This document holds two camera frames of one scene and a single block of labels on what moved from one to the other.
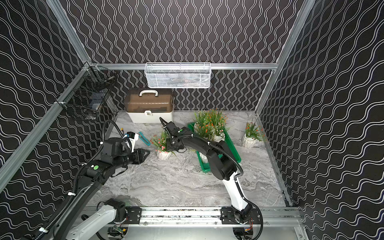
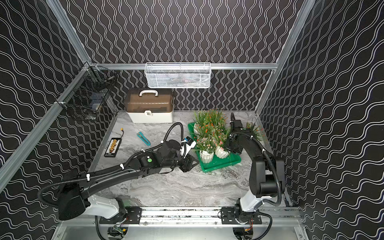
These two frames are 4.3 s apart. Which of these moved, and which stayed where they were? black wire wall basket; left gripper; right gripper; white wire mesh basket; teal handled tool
Moved: right gripper; left gripper
Stayed: black wire wall basket; white wire mesh basket; teal handled tool
